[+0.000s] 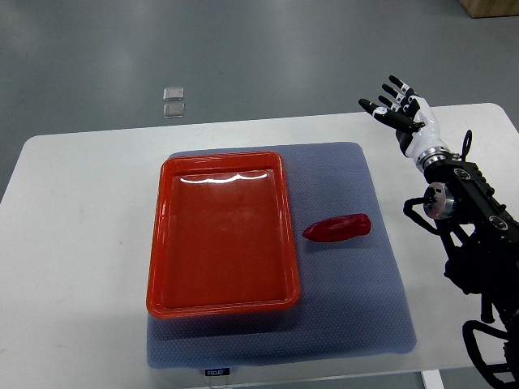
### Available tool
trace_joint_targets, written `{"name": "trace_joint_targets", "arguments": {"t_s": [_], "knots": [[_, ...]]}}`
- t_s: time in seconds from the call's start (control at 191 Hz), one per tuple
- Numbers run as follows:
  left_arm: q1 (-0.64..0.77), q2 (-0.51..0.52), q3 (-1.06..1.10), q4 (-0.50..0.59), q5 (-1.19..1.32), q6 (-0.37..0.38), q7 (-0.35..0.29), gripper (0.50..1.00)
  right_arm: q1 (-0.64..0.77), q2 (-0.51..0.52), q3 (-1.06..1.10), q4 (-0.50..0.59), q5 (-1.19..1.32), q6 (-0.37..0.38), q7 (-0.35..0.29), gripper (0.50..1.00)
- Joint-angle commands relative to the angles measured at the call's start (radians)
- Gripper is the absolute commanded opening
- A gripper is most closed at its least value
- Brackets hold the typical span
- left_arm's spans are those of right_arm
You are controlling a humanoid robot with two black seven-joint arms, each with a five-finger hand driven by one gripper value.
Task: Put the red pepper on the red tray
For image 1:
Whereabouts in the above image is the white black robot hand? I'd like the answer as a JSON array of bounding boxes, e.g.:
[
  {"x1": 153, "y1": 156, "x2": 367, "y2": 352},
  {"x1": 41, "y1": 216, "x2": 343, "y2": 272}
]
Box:
[{"x1": 358, "y1": 75, "x2": 446, "y2": 160}]

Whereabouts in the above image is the red pepper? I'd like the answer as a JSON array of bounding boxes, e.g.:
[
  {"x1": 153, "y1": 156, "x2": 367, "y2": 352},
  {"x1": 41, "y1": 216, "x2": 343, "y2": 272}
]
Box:
[{"x1": 302, "y1": 213, "x2": 371, "y2": 243}]

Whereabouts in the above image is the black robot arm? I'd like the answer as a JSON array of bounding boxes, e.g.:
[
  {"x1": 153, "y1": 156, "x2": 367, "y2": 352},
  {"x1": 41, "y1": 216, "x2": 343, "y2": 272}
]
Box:
[{"x1": 403, "y1": 131, "x2": 518, "y2": 388}]

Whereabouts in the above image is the red plastic tray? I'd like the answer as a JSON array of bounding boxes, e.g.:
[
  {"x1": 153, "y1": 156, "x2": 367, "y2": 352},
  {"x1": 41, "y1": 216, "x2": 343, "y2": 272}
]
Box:
[{"x1": 146, "y1": 151, "x2": 301, "y2": 319}]

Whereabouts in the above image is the cardboard box corner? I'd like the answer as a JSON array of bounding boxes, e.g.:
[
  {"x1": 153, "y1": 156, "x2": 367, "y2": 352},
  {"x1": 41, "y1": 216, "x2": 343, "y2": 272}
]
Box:
[{"x1": 459, "y1": 0, "x2": 518, "y2": 19}]

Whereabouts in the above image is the blue-grey mesh mat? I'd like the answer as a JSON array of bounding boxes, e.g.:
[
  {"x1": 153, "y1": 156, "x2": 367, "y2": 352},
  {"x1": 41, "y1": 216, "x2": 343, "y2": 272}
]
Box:
[{"x1": 147, "y1": 142, "x2": 416, "y2": 369}]

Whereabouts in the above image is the upper grey floor plate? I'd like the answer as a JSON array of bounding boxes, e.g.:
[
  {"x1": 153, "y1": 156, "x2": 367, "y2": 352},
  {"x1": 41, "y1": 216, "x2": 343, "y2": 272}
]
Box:
[{"x1": 163, "y1": 87, "x2": 184, "y2": 101}]

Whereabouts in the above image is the grey floor plate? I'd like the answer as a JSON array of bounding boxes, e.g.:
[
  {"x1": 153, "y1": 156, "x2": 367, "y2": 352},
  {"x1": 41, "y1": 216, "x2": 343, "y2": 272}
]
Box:
[
  {"x1": 163, "y1": 102, "x2": 185, "y2": 118},
  {"x1": 163, "y1": 87, "x2": 184, "y2": 101}
]

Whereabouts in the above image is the lower grey floor plate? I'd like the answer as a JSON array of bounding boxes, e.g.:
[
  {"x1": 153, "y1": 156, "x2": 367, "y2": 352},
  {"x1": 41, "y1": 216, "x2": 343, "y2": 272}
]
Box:
[{"x1": 163, "y1": 102, "x2": 185, "y2": 118}]

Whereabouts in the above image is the white table leg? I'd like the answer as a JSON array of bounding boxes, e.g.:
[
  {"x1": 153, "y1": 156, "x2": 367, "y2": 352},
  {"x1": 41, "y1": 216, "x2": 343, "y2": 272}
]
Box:
[{"x1": 420, "y1": 370, "x2": 444, "y2": 389}]

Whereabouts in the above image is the black label tag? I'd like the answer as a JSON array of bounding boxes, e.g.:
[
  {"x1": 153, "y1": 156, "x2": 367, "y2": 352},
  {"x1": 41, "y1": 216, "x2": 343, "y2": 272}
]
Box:
[{"x1": 204, "y1": 367, "x2": 230, "y2": 377}]

